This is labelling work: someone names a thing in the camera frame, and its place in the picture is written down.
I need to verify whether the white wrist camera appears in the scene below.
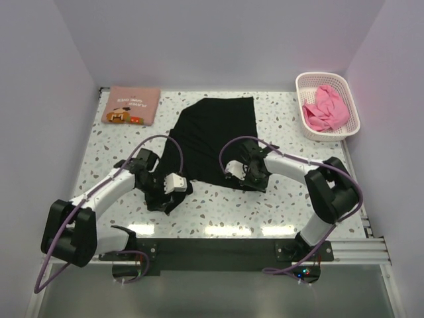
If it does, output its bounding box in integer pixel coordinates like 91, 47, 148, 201
225, 160, 246, 180
164, 173, 187, 194

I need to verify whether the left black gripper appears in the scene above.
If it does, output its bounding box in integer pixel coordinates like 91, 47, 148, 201
136, 172, 174, 211

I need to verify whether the pink crumpled t shirt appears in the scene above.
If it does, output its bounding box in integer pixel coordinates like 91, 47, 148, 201
302, 85, 350, 132

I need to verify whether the folded pink printed t shirt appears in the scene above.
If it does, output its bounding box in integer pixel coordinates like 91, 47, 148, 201
101, 86, 161, 126

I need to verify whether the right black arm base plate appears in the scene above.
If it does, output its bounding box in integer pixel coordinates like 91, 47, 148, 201
274, 238, 335, 262

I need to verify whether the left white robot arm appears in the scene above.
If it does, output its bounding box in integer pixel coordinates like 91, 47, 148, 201
40, 148, 187, 267

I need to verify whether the aluminium front rail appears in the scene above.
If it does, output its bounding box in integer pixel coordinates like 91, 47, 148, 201
42, 235, 394, 265

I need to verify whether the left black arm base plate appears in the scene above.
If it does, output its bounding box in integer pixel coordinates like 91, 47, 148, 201
98, 238, 158, 262

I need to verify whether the black t shirt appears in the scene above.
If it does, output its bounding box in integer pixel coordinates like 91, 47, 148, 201
145, 97, 258, 214

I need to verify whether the white plastic laundry basket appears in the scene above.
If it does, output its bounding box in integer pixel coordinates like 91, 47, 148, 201
295, 72, 360, 142

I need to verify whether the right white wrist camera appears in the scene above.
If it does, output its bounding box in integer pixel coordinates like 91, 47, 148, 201
225, 160, 246, 180

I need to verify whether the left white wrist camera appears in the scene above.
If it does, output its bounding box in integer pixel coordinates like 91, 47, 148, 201
164, 173, 187, 194

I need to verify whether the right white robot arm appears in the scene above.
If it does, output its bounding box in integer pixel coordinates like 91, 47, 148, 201
226, 138, 363, 262

